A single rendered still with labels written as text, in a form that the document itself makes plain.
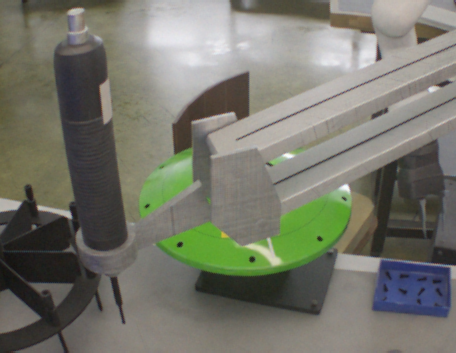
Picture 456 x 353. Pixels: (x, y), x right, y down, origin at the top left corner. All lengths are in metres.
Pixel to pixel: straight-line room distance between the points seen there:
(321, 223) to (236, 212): 0.40
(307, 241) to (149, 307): 0.28
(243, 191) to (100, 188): 0.11
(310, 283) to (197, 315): 0.18
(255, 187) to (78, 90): 0.16
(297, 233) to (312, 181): 0.34
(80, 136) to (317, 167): 0.20
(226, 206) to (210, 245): 0.36
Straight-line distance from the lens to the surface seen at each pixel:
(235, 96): 1.67
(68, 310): 0.88
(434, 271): 1.04
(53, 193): 2.85
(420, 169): 0.95
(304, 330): 0.93
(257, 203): 0.48
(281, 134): 0.47
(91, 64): 0.40
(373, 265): 1.05
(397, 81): 0.50
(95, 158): 0.44
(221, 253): 0.82
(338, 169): 0.51
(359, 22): 1.92
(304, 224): 0.86
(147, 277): 1.02
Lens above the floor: 1.62
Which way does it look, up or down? 35 degrees down
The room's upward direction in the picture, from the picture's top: straight up
